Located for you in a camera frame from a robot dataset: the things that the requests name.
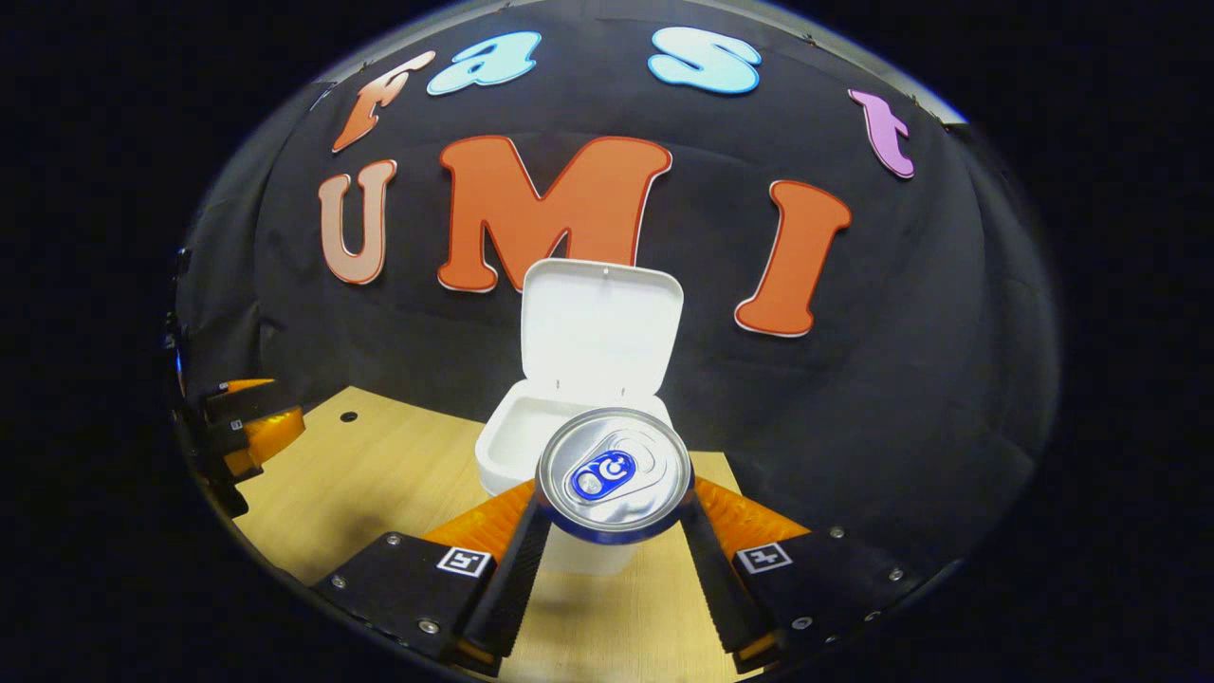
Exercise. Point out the blue pop can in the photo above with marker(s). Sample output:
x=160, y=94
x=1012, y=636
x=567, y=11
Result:
x=612, y=474

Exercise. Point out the wooden desktop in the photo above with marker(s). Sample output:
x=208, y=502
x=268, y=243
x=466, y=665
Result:
x=379, y=474

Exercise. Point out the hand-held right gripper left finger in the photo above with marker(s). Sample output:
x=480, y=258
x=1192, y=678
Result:
x=512, y=588

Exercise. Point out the black backdrop cloth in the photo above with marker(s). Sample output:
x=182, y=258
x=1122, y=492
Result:
x=854, y=427

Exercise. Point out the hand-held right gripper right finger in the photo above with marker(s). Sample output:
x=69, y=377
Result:
x=721, y=588

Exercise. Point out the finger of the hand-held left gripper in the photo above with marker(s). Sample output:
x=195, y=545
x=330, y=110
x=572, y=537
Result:
x=275, y=436
x=247, y=403

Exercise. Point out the white desktop garbage bin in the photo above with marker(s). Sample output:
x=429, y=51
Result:
x=597, y=332

